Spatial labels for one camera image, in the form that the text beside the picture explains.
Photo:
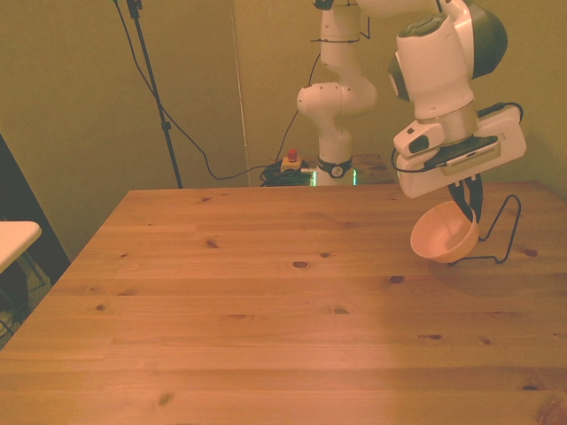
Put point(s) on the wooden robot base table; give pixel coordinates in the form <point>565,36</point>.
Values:
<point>372,166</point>

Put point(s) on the black panel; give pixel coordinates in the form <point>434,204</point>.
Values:
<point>22,190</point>

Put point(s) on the black camera stand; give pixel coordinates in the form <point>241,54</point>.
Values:
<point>166,126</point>

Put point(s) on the dark grey wrist camera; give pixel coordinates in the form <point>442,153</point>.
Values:
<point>469,157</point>

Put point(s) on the pink plastic bowl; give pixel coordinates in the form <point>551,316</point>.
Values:
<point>438,239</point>

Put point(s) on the red yellow emergency stop button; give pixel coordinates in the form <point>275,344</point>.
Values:
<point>292,155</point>

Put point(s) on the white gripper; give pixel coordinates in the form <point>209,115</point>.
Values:
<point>511,133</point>

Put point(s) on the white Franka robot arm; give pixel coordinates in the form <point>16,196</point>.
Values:
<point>434,66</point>

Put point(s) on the white side table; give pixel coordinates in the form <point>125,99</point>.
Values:
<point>17,239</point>

